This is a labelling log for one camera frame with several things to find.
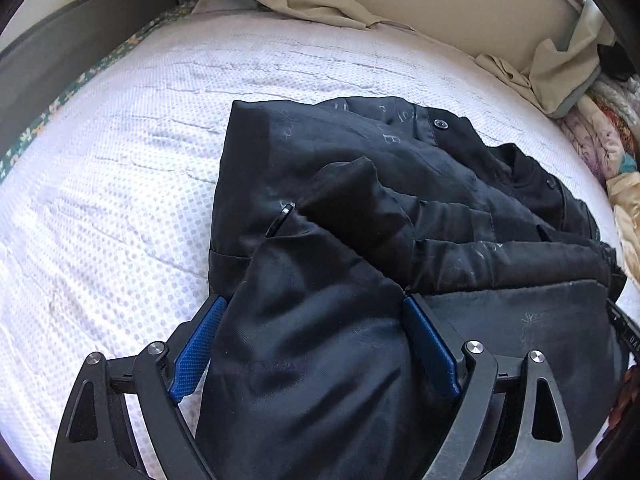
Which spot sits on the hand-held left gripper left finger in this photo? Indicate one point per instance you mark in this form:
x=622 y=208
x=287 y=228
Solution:
x=195 y=345

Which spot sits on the green floral bed sheet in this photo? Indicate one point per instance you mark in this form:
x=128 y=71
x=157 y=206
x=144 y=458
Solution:
x=65 y=100

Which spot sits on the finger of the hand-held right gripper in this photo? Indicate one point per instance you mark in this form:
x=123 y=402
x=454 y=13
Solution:
x=627 y=335

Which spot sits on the dark grey bed frame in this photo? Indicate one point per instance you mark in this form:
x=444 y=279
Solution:
x=60 y=45

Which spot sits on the pile of floral quilts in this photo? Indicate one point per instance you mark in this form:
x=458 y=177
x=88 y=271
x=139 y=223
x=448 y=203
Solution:
x=600 y=125

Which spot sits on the white dotted mattress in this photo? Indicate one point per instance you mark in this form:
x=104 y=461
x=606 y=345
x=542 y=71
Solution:
x=125 y=185

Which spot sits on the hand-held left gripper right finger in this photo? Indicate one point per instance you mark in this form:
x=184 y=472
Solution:
x=430 y=345

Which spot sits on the black padded jacket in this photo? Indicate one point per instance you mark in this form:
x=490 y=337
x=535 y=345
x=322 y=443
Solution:
x=350 y=210

